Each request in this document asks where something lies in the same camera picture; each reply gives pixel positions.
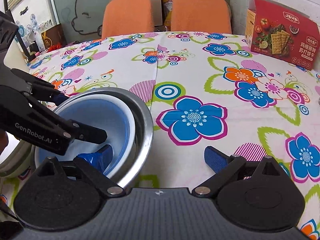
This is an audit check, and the orange chair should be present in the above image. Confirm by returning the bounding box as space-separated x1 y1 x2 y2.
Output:
171 0 232 34
101 0 154 39

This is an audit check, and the yellow snack bag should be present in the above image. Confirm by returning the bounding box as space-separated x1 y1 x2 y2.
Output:
162 0 173 30

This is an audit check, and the red cracker box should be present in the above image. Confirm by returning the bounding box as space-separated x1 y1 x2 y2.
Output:
245 0 319 70

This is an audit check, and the left orange chair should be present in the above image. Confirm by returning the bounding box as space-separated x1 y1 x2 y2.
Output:
101 0 154 39

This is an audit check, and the frosted glass door with cat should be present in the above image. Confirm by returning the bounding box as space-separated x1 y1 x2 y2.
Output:
50 0 109 43

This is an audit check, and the white gold-rimmed deep plate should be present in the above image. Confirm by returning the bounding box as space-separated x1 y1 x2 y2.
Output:
1 132 33 178

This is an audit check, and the white ceramic bowl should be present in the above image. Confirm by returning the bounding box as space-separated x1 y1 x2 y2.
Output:
34 93 137 181

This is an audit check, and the translucent blue plastic bowl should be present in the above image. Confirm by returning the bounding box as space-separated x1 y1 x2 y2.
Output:
35 98 131 178

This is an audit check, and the person's left hand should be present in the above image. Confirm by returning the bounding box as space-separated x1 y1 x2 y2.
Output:
0 129 9 154

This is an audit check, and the floral tablecloth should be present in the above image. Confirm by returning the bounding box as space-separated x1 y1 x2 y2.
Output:
29 32 319 239

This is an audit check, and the right orange chair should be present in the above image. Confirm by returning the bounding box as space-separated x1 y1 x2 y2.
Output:
171 0 232 34

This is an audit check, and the stainless steel bowl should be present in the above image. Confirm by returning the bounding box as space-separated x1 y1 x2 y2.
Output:
31 88 153 189

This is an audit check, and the cream thermos jug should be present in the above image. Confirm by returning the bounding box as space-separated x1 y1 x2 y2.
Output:
4 40 29 73

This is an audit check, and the brown gift bag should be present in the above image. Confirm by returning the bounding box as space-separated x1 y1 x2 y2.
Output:
41 24 67 49

